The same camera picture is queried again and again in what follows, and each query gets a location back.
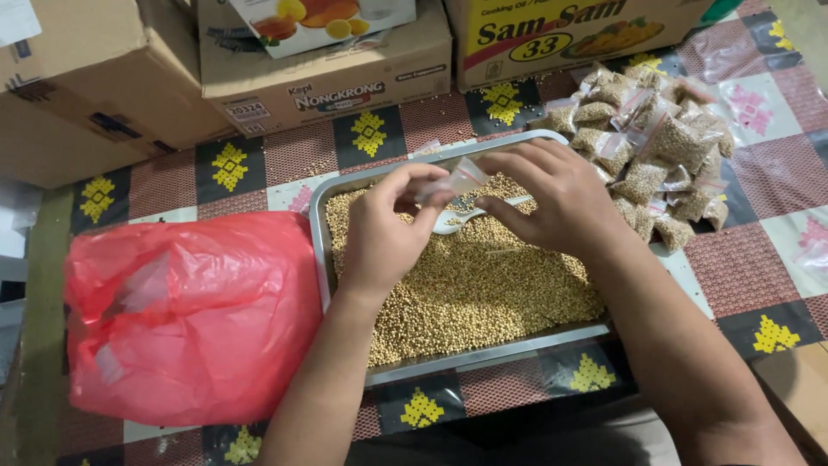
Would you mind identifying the person's left hand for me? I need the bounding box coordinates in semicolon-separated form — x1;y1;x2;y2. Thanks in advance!
338;163;457;300

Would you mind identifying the person's right hand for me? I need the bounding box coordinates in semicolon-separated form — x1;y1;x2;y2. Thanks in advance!
474;138;638;260

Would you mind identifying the small clear zip bag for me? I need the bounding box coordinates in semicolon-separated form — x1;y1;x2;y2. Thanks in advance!
415;157;490;205

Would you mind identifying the white plastic spoon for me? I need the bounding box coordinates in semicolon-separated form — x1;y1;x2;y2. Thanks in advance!
432;194;534;235

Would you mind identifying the pile of filled seed packets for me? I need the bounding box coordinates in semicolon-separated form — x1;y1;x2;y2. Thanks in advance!
529;61;736;253

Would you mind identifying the heap of coriander seeds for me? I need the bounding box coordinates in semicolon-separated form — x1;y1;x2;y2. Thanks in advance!
325;171;605;368

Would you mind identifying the metal tray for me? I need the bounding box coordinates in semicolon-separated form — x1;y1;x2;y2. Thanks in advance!
309;129;614;388

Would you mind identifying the yellow cooking oil carton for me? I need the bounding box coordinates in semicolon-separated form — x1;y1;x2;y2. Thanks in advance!
444;0;720;93

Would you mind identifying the brown coffee cardboard box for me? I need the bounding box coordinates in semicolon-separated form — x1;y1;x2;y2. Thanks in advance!
196;0;454;138

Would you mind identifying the patterned checkered table mat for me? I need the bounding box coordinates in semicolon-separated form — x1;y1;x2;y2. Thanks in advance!
55;0;828;466

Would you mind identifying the red plastic bag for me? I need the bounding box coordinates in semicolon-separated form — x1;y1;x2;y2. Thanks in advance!
63;211;324;428

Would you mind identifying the white fruit print box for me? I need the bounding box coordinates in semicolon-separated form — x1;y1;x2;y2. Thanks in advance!
228;0;418;60

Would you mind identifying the small clear plastic bag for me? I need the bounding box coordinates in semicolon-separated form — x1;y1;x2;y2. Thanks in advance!
794;238;828;276

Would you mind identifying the brown cardboard piece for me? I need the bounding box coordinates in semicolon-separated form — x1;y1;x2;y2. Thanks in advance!
750;342;828;454

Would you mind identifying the plain brown cardboard box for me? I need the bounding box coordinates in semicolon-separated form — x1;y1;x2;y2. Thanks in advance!
0;0;239;190

